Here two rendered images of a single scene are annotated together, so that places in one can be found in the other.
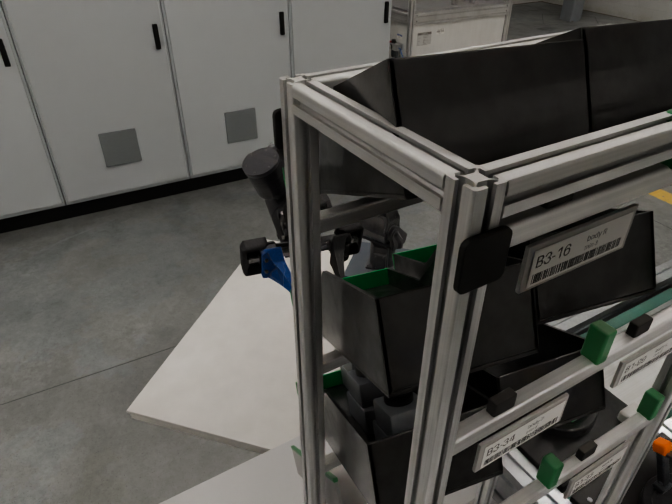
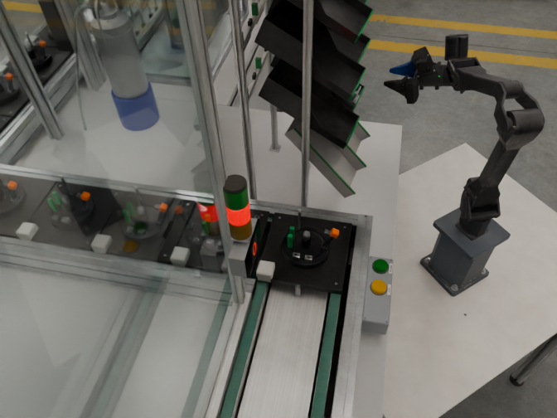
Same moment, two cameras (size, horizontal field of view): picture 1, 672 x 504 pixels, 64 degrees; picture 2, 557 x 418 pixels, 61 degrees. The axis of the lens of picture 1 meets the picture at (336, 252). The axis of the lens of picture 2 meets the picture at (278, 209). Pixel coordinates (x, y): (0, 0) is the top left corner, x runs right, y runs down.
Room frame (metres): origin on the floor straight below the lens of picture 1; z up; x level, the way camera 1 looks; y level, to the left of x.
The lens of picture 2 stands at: (1.17, -1.04, 2.08)
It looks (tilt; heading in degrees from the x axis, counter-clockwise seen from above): 49 degrees down; 134
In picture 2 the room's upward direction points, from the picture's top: 2 degrees counter-clockwise
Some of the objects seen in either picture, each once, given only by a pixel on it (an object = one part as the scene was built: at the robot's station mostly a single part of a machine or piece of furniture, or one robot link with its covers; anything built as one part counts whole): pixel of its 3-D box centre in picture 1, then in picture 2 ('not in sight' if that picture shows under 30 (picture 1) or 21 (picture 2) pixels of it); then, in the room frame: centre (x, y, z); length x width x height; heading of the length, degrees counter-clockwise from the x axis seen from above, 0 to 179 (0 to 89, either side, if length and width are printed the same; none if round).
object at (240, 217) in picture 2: not in sight; (238, 209); (0.65, -0.63, 1.33); 0.05 x 0.05 x 0.05
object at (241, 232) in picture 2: not in sight; (239, 224); (0.65, -0.63, 1.28); 0.05 x 0.05 x 0.05
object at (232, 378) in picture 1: (373, 346); (440, 260); (0.94, -0.09, 0.84); 0.90 x 0.70 x 0.03; 73
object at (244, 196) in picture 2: not in sight; (235, 193); (0.65, -0.63, 1.38); 0.05 x 0.05 x 0.05
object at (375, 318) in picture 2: not in sight; (377, 293); (0.89, -0.37, 0.93); 0.21 x 0.07 x 0.06; 121
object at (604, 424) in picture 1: (553, 409); (306, 250); (0.66, -0.41, 0.96); 0.24 x 0.24 x 0.02; 31
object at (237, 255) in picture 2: not in sight; (239, 222); (0.65, -0.63, 1.29); 0.12 x 0.05 x 0.25; 121
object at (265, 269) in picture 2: (635, 421); (265, 271); (0.62, -0.54, 0.97); 0.05 x 0.05 x 0.04; 31
